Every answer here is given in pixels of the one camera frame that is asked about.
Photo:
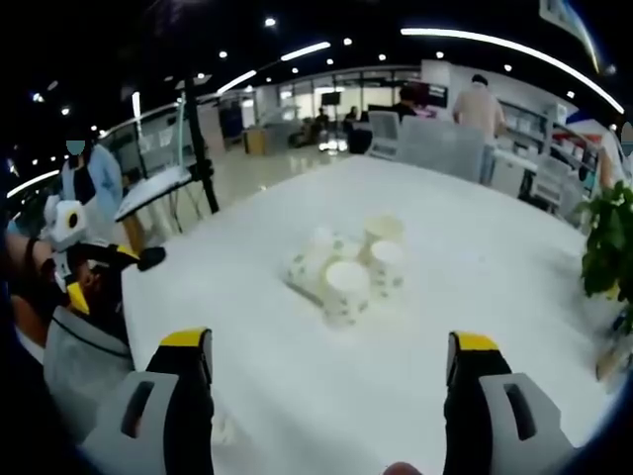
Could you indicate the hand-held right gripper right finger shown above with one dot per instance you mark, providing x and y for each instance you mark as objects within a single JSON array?
[{"x": 470, "y": 406}]

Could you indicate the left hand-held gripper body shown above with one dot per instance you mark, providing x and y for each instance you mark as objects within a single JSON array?
[{"x": 62, "y": 228}]

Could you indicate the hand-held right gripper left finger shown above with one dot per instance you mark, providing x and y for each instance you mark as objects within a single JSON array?
[{"x": 190, "y": 396}]

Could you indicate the person's left hand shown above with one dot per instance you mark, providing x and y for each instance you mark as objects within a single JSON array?
[{"x": 88, "y": 277}]

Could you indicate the person's right hand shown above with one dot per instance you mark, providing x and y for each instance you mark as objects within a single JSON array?
[{"x": 403, "y": 468}]

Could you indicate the black wristband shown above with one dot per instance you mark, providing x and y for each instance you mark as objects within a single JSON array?
[{"x": 32, "y": 253}]

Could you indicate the small black device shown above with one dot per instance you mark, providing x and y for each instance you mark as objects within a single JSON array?
[{"x": 151, "y": 258}]

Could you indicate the grey chair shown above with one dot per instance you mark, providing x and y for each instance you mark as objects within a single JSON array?
[{"x": 84, "y": 371}]

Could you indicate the white side table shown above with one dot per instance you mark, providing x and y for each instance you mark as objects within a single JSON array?
[{"x": 153, "y": 190}]

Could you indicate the black tripod stand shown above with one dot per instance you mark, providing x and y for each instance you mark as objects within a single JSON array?
[{"x": 200, "y": 148}]

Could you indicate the brown cardboard box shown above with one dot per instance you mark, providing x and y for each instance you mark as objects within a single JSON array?
[{"x": 254, "y": 141}]

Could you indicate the potted green plant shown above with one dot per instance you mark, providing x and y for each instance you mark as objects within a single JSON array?
[{"x": 608, "y": 237}]

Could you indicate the grey desk partition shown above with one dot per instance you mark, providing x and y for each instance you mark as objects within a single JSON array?
[{"x": 440, "y": 148}]

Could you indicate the black monitor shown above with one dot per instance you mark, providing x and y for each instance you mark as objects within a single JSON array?
[{"x": 332, "y": 98}]

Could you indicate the white storage shelf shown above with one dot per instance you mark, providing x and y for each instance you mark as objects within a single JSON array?
[{"x": 544, "y": 133}]

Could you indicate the white chair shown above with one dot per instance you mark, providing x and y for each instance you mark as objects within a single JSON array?
[{"x": 383, "y": 133}]

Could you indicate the curved ceiling light strip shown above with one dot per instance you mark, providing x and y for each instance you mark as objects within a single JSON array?
[{"x": 445, "y": 34}]

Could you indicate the ceiling air conditioner vent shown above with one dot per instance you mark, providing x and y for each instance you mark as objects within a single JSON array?
[{"x": 559, "y": 12}]

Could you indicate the wall display screen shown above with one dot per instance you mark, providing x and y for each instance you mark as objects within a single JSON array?
[{"x": 434, "y": 95}]

